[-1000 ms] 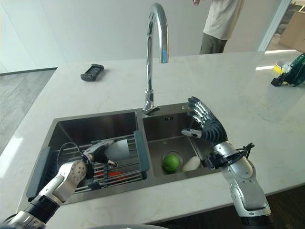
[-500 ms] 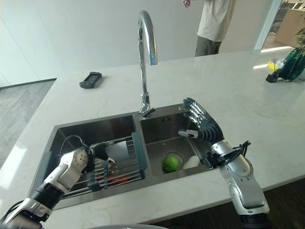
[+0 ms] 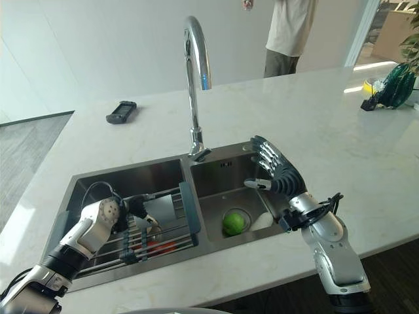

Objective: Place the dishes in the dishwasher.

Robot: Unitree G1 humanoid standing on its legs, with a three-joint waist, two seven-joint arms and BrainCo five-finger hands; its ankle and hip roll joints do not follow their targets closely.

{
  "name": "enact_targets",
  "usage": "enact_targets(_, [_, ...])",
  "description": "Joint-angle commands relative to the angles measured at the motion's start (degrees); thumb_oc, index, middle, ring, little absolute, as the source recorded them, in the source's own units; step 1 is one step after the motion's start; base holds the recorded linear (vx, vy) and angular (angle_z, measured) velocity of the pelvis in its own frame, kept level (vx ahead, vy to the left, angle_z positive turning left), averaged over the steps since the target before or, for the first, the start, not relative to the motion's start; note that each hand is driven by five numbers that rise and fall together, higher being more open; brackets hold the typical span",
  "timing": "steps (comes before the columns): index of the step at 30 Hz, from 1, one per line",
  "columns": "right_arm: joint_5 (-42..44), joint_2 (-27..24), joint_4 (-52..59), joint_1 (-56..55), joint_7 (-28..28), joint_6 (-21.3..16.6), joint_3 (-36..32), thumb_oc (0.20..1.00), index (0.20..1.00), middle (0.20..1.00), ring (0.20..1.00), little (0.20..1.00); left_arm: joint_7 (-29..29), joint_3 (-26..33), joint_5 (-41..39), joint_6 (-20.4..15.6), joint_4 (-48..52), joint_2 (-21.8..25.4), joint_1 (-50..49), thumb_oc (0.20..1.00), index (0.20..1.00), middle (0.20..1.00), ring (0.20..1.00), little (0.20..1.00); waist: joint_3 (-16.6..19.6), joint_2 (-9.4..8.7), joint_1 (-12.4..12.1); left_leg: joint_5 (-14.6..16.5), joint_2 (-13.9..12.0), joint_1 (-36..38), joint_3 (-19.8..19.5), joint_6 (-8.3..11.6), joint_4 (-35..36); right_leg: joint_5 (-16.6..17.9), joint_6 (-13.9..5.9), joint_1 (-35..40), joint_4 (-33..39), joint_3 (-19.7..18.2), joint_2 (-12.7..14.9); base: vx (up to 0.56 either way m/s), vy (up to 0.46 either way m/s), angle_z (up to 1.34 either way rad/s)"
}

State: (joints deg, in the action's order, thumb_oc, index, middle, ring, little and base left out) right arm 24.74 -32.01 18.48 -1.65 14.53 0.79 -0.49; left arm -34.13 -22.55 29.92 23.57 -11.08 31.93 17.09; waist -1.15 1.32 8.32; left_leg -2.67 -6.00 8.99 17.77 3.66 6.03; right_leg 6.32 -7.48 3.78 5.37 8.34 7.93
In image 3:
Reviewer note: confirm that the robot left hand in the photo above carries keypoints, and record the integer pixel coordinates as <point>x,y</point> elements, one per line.
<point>135,206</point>

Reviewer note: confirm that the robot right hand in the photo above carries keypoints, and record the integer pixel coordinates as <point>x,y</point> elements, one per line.
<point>288,178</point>

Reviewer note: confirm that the square metal plate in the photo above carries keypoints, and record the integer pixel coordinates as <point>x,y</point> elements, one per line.
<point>160,209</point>

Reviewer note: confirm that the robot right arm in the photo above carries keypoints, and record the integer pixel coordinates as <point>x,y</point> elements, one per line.
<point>330,242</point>

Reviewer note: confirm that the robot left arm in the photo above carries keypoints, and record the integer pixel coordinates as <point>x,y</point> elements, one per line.
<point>82,235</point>

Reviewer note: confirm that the red item under rack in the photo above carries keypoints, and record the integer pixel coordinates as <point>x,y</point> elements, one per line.
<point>162,247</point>

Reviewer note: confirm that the white dish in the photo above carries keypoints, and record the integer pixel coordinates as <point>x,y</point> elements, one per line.
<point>262,221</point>

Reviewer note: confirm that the metal sink drying rack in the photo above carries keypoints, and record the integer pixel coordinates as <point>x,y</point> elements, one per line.
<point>188,209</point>

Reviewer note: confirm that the round sink drain strainer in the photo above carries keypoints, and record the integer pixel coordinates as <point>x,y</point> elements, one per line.
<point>247,217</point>

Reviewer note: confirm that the stainless steel double sink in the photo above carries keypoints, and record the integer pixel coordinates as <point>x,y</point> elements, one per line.
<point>226,186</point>

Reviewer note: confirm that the green round fruit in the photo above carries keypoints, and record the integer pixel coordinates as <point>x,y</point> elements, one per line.
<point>233,223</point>

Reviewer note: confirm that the black handheld device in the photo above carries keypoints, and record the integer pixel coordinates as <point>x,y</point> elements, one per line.
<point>121,112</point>

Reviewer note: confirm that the chrome gooseneck faucet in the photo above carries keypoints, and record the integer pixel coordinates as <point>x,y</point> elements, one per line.
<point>195,98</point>

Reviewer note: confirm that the white fluffy flower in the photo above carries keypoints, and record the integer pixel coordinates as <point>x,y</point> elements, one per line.
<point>379,85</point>

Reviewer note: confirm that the green glass ornament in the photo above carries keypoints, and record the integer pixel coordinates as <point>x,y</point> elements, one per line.
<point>397,86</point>

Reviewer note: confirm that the person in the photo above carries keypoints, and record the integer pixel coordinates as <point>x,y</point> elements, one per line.
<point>289,29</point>

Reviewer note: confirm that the light wooden cabinet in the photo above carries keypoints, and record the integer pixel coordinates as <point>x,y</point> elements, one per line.
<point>391,36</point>

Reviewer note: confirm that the leafy potted plant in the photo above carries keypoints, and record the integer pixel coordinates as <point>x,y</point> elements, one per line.
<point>410,42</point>

